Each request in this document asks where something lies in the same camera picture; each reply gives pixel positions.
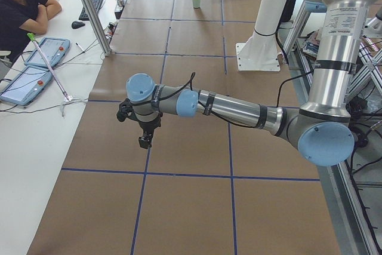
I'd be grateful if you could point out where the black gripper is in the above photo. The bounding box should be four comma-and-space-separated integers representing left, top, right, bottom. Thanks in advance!
116, 99, 163, 149

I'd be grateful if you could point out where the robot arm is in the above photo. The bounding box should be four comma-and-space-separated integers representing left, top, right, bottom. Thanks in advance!
116, 0, 376, 166

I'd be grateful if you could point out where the small metal cup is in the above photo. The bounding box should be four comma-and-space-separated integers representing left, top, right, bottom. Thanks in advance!
116, 0, 125, 7

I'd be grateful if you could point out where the green plastic cup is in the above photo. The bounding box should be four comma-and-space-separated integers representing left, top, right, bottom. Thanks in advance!
192, 0, 201, 9

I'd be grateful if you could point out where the brown paper table cover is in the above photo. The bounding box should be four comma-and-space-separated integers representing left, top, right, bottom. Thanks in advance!
28, 0, 340, 254

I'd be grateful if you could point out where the blue teach pendant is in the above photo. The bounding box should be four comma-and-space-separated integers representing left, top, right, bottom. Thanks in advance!
1, 66, 53, 106
24, 37, 70, 68

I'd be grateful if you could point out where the black computer mouse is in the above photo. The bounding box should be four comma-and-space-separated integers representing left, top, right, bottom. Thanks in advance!
71, 21, 85, 29

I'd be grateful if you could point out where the black keyboard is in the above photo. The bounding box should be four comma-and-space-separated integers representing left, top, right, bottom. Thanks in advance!
78, 0, 106, 21

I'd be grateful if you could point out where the metal rod with green tip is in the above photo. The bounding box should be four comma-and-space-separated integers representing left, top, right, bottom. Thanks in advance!
27, 33, 73, 103

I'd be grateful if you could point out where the man in black shirt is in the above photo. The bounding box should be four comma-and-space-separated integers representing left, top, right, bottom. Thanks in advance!
1, 0, 62, 63

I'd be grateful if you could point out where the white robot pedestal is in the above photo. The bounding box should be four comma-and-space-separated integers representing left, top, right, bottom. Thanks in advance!
236, 0, 287, 72

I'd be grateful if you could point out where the aluminium frame post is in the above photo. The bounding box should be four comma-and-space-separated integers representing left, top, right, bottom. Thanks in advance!
81, 0, 112, 57

